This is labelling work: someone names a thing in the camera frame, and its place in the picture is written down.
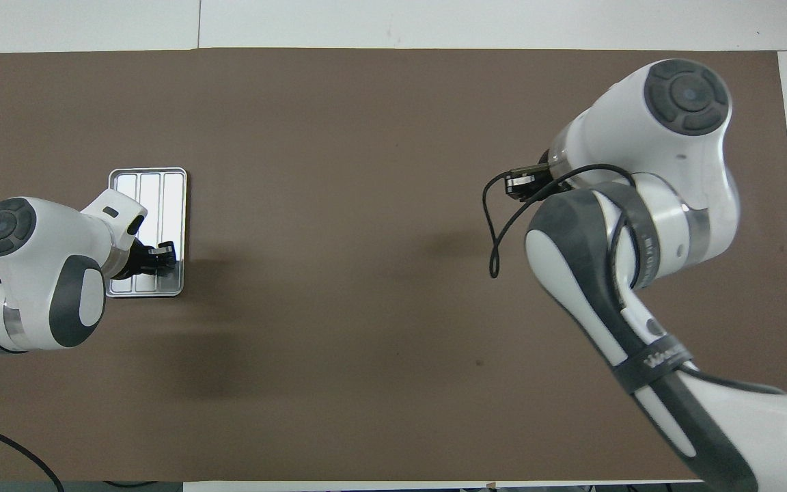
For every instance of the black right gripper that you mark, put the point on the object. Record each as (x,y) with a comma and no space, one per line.
(527,184)

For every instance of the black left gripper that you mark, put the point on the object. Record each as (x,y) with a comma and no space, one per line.
(135,260)

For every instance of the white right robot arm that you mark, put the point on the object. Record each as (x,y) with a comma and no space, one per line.
(639,205)

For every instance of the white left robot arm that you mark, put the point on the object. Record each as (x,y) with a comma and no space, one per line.
(38,273)

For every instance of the silver metal tray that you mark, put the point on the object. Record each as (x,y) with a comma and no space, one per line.
(168,198)

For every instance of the brown table mat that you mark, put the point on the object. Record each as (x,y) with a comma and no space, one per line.
(366,342)

